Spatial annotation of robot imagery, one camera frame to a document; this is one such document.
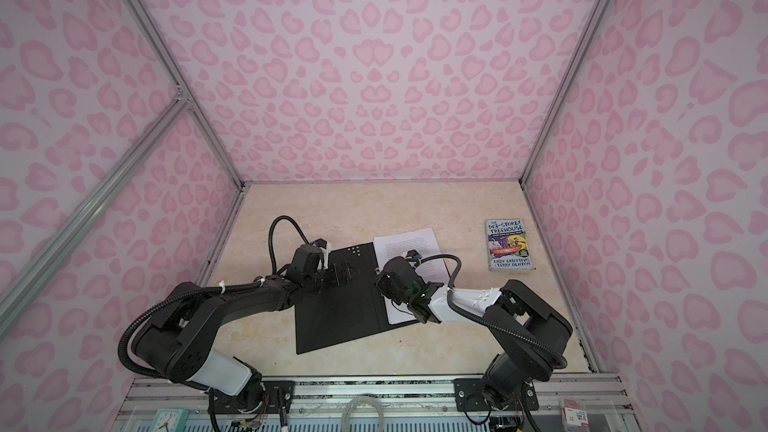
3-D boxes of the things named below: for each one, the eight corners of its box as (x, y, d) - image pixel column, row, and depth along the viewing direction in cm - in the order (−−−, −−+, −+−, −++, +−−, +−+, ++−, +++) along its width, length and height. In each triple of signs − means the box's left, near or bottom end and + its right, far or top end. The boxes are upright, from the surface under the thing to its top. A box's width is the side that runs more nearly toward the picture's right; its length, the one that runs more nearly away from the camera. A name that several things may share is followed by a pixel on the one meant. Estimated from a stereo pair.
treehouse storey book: (488, 271, 98) (491, 265, 95) (484, 222, 111) (486, 215, 108) (530, 275, 96) (534, 270, 93) (521, 225, 109) (524, 218, 106)
